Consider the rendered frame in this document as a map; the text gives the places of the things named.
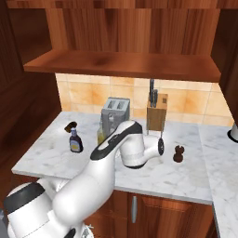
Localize grey toaster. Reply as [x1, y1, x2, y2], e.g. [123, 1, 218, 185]
[100, 97, 131, 138]

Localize open wooden wall cabinet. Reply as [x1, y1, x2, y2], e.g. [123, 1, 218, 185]
[22, 0, 223, 84]

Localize wooden knife block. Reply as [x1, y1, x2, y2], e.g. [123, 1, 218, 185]
[145, 93, 169, 133]

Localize dark sauce bottle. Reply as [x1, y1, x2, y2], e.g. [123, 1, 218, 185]
[69, 126, 85, 153]

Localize wooden wall cabinet door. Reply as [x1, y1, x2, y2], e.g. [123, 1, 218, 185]
[210, 8, 238, 126]
[0, 0, 62, 175]

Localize wooden base cabinet door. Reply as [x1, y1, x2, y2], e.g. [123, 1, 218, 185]
[127, 192, 218, 238]
[83, 189, 130, 238]

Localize dark knife handles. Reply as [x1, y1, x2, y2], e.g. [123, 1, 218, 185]
[149, 78, 159, 109]

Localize yellow oil bottle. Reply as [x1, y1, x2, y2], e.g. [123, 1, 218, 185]
[96, 120, 107, 146]

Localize brown pepper shaker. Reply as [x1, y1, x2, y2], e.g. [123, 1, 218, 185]
[172, 144, 186, 164]

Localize grey cabinet door handle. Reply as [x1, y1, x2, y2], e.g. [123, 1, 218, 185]
[130, 195, 139, 224]

